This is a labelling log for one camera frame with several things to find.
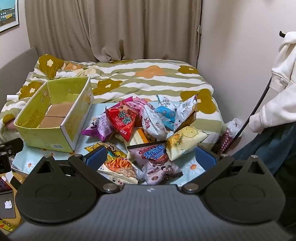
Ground white red-lettered snack packet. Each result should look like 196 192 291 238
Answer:
142 105 168 141

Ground white hoodie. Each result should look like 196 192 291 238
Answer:
249 31 296 135

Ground red snack packet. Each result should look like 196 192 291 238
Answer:
106 108 137 142

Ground black orange snack packet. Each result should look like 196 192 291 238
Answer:
84 142 139 185

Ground black cable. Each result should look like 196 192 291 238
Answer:
221 76 273 154

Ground light blue daisy cloth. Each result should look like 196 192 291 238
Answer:
11 102 222 186

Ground cream snack packet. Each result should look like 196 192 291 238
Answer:
116 127 152 149

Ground white barcode snack packet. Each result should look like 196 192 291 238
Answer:
173 95 198 131

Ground beige curtain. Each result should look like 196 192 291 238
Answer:
24 0 204 67

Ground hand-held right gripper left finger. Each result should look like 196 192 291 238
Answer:
29 146 121 193

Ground light blue snack packet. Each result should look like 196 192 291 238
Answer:
154 95 177 131

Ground pink chocolate snack packet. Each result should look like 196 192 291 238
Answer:
127 142 184 185

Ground yellow lemon-print snack packet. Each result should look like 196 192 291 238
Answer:
166 126 210 162

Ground green cardboard box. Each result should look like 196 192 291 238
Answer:
13 76 94 153

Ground floral striped blanket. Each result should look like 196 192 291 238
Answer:
0 54 223 149

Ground blue jeans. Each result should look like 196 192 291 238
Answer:
232 123 296 176

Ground wall poster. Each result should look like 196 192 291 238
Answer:
0 0 21 33

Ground purple snack packet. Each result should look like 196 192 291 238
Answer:
81 116 114 142

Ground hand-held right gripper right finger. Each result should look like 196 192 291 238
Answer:
180 146 266 194

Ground grey headboard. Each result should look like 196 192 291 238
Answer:
0 47 38 105

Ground pink patterned bag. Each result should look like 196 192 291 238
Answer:
218 118 242 153

